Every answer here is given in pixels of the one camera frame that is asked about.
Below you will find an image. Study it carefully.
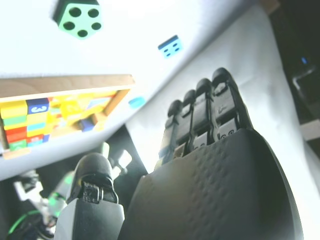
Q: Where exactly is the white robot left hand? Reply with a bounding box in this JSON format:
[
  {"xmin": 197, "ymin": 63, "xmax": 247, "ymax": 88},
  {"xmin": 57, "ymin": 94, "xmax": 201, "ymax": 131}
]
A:
[{"xmin": 53, "ymin": 67, "xmax": 305, "ymax": 240}]

